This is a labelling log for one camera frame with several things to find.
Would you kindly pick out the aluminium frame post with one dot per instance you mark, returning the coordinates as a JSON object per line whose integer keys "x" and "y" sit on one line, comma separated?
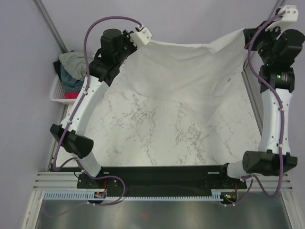
{"x": 274, "y": 11}
{"x": 51, "y": 26}

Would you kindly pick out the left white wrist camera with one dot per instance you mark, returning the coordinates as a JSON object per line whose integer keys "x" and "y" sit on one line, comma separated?
{"x": 141, "y": 38}

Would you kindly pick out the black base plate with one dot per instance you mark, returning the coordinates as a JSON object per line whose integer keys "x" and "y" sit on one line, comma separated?
{"x": 161, "y": 180}

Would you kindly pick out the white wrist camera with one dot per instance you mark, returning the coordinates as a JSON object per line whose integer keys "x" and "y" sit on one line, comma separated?
{"x": 141, "y": 38}
{"x": 286, "y": 16}

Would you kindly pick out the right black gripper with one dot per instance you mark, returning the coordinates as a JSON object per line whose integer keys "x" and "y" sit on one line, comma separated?
{"x": 276, "y": 31}

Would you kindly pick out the white t shirt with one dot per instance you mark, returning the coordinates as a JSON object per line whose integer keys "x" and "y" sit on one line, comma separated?
{"x": 195, "y": 75}

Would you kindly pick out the teal t shirt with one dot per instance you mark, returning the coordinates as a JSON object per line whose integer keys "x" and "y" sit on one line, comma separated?
{"x": 69, "y": 83}

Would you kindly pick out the white slotted cable duct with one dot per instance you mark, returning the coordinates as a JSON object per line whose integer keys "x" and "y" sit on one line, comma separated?
{"x": 91, "y": 195}

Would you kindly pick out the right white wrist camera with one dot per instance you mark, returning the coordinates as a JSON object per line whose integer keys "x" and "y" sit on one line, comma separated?
{"x": 286, "y": 16}

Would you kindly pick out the red t shirt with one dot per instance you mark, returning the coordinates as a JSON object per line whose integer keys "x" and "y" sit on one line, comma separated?
{"x": 71, "y": 95}

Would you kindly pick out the aluminium front rail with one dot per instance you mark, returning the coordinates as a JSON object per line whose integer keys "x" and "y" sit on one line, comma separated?
{"x": 68, "y": 181}

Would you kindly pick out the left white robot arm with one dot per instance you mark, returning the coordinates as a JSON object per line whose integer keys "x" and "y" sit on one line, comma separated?
{"x": 70, "y": 132}

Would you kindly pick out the left aluminium frame post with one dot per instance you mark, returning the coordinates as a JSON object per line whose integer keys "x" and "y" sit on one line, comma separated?
{"x": 51, "y": 26}

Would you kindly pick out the black t shirt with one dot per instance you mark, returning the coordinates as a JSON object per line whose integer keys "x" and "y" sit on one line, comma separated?
{"x": 57, "y": 68}

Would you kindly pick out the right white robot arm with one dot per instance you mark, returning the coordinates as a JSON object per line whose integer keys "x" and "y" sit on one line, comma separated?
{"x": 278, "y": 51}

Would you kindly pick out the right aluminium frame post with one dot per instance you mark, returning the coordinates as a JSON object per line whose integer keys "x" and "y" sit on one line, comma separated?
{"x": 274, "y": 11}

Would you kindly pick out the white plastic basket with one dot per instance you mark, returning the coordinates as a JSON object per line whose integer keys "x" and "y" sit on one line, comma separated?
{"x": 58, "y": 92}

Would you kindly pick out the grey t shirt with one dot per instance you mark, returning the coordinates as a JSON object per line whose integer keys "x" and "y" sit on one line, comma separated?
{"x": 80, "y": 66}

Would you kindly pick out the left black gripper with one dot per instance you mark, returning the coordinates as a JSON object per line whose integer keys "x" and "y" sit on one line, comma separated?
{"x": 126, "y": 36}

